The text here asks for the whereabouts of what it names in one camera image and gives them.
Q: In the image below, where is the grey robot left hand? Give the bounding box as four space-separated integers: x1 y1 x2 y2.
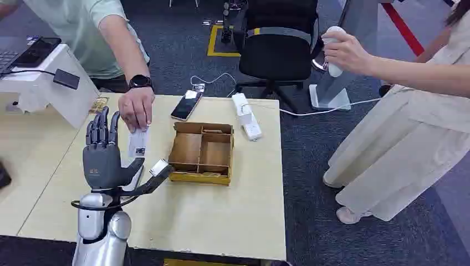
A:
82 106 146 192

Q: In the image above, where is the person's hand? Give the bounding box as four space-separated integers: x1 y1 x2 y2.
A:
118 86 156 133
321 31 375 76

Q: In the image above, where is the white handheld controller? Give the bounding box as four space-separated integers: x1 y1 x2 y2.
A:
321 25 348 78

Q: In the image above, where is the white printed card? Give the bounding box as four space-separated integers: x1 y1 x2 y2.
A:
127 126 150 159

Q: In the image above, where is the wooden compartment box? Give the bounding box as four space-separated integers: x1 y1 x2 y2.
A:
167 121 235 187

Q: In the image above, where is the black wristwatch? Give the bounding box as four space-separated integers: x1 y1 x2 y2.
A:
128 74 154 91

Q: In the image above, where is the yellow-brown card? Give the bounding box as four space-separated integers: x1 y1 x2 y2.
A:
89 96 110 114

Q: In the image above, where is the black smartphone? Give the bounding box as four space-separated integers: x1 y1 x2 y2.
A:
170 90 204 121

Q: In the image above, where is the black office chair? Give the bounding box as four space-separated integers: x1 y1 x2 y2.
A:
233 0 324 112

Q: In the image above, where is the black adapter box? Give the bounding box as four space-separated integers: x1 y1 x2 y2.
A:
53 68 81 90

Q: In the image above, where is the white desk riser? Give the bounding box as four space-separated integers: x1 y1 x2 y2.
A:
0 43 100 129

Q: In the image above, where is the person in green shirt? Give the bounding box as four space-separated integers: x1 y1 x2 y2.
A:
0 0 151 94

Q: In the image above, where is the black object at desk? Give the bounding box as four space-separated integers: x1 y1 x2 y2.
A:
0 161 12 190

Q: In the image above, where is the white power strip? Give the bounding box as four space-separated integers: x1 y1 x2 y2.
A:
231 92 264 142

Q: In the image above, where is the person in beige clothes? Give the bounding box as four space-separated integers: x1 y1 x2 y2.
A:
323 0 470 226

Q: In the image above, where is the black tripod device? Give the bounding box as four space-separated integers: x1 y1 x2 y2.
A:
221 0 247 44

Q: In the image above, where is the grey laptop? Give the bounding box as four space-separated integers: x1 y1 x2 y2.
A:
0 35 39 78

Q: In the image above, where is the pale shoe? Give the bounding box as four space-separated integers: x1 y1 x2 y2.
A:
336 206 372 225

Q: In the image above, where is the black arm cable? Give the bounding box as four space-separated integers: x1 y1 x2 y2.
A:
70 185 147 212

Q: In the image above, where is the grey pedestal stand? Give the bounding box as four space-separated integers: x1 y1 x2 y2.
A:
309 0 382 111

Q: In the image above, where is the black camera bracket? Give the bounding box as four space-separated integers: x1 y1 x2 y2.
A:
116 172 168 198

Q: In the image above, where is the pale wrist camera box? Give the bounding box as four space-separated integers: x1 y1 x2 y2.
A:
149 158 174 181

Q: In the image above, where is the white power strip cable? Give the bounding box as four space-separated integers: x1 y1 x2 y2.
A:
240 96 382 117

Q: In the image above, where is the white charging cable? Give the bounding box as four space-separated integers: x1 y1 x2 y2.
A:
190 72 238 98

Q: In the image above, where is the black adapter cable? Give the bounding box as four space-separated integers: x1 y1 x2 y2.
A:
0 69 56 79

